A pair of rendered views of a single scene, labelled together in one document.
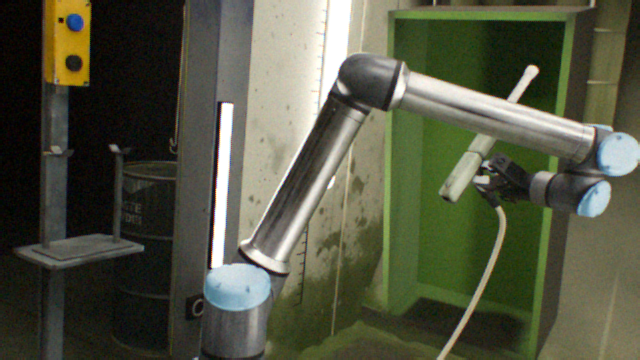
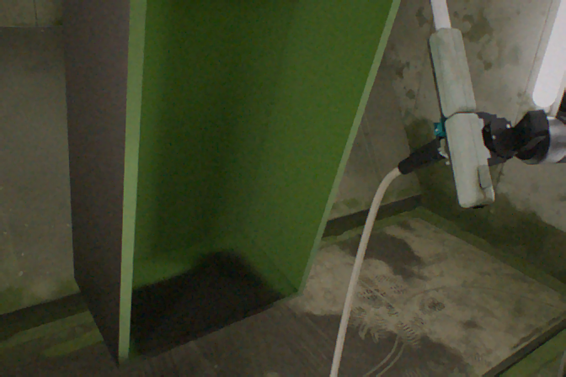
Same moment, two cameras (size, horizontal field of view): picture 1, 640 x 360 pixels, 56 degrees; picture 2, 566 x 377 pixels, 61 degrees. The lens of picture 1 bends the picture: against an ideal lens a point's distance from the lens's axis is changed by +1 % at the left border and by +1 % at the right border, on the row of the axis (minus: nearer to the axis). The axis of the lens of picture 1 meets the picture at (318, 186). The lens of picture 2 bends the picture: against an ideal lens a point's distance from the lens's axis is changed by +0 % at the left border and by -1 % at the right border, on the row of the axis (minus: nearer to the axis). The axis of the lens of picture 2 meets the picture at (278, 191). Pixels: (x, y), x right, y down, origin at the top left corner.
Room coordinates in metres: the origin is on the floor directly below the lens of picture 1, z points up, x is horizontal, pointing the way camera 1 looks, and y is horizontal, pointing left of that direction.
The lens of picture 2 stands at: (1.69, 0.41, 1.41)
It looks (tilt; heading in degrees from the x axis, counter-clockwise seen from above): 25 degrees down; 289
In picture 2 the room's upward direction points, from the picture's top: 5 degrees clockwise
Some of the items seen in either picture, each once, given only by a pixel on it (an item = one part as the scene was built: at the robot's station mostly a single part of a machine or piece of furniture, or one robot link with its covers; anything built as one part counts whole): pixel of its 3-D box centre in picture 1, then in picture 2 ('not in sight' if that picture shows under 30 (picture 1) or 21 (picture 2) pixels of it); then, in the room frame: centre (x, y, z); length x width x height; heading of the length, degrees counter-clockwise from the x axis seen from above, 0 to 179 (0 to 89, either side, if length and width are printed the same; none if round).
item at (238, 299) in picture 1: (236, 307); not in sight; (1.34, 0.17, 0.83); 0.17 x 0.15 x 0.18; 177
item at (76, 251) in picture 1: (86, 198); not in sight; (1.82, 0.71, 0.95); 0.26 x 0.15 x 0.32; 147
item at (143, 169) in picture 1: (175, 172); not in sight; (3.02, 0.73, 0.86); 0.54 x 0.54 x 0.01
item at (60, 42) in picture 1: (67, 42); not in sight; (1.87, 0.80, 1.42); 0.12 x 0.06 x 0.26; 147
